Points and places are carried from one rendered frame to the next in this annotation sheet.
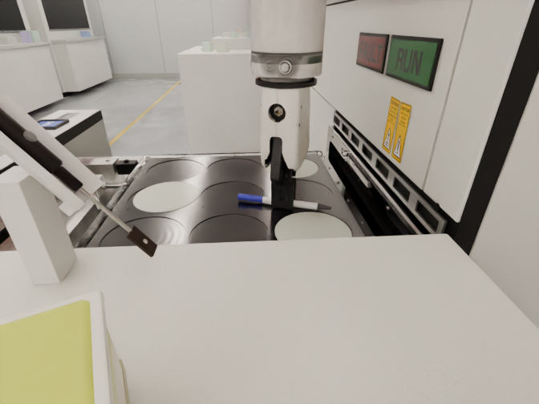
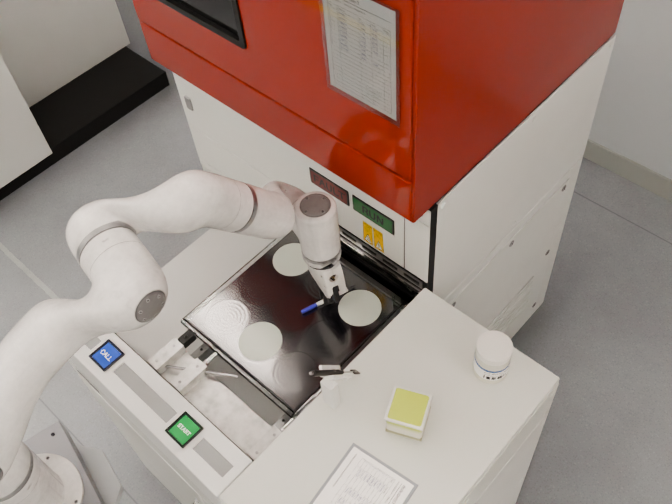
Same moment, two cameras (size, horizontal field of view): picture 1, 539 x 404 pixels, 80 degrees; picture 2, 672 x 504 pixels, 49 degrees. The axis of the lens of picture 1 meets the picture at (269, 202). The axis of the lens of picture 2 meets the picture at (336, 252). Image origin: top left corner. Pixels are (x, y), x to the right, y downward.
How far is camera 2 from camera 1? 1.37 m
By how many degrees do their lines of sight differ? 37
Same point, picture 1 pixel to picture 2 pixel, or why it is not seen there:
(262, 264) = (385, 348)
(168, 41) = not seen: outside the picture
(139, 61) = not seen: outside the picture
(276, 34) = (328, 254)
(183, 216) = (291, 346)
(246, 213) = (318, 320)
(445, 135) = (409, 253)
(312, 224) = (355, 302)
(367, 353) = (434, 352)
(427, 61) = (387, 224)
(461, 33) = (403, 224)
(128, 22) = not seen: outside the picture
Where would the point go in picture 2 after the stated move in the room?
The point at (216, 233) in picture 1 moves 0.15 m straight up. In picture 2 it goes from (321, 342) to (315, 306)
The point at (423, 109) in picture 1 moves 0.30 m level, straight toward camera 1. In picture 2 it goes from (391, 238) to (447, 352)
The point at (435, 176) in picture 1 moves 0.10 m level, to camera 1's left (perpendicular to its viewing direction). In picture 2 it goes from (409, 265) to (377, 292)
